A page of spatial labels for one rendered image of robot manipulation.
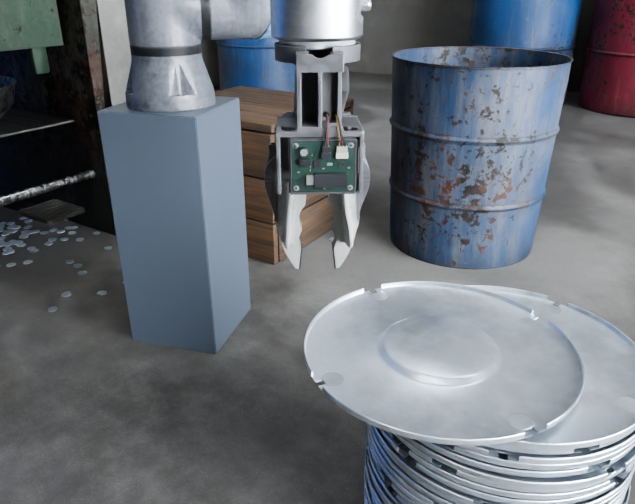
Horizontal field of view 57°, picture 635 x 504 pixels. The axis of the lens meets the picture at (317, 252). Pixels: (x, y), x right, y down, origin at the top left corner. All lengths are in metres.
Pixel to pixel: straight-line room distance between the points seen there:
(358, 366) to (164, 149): 0.55
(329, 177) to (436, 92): 0.90
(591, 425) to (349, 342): 0.25
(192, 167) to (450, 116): 0.62
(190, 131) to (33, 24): 0.70
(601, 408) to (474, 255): 0.89
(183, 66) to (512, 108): 0.71
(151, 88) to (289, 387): 0.55
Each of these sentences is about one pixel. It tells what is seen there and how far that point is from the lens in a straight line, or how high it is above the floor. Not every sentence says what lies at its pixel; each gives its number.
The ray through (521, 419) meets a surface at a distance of 0.58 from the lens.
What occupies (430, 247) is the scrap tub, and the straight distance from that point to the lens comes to 1.49.
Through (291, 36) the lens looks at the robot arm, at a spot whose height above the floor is 0.61.
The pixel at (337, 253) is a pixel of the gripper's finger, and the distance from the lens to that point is 0.58.
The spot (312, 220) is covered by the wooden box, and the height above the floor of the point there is 0.06.
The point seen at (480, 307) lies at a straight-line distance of 0.74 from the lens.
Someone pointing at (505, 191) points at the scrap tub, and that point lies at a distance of 1.43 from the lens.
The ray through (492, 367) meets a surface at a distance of 0.64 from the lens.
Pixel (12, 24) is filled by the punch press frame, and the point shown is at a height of 0.55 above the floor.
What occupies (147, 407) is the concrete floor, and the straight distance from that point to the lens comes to 1.06.
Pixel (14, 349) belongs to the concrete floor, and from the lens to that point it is 1.29.
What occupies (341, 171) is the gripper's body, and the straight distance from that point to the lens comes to 0.49.
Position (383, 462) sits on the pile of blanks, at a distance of 0.68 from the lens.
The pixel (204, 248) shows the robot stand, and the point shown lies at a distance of 1.05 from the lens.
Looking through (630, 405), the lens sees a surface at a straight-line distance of 0.65.
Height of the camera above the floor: 0.65
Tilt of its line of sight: 25 degrees down
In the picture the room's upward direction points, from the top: straight up
